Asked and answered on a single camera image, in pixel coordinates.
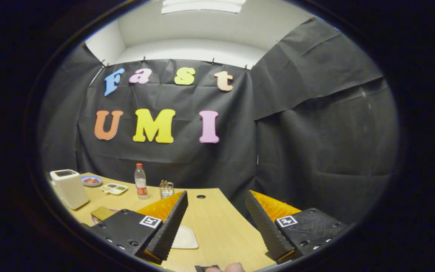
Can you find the clear bottle with red cap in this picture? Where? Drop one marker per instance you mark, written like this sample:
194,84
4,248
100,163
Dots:
141,181

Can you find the white divided condiment tray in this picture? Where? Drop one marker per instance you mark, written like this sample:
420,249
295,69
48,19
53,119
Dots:
123,190

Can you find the brown bread slice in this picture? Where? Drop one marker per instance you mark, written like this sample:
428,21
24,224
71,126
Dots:
102,213

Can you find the pink round plate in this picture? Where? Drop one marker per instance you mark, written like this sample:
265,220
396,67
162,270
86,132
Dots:
118,210

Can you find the ceiling light panel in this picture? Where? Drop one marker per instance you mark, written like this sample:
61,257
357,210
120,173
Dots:
202,5

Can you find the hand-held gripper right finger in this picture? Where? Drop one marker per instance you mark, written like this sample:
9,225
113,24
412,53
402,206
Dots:
266,226

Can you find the red orange food pieces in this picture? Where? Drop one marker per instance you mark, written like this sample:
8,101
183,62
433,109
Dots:
91,180

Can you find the black backdrop cloth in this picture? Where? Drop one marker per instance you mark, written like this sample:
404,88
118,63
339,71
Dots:
315,151

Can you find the white square plate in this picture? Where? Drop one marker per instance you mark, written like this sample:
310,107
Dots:
185,238

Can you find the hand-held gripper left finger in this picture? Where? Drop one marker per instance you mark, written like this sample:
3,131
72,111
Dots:
170,226

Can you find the white toaster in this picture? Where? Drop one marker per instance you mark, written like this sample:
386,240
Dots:
70,190

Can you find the small blue plate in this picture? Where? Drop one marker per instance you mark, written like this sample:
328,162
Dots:
96,184

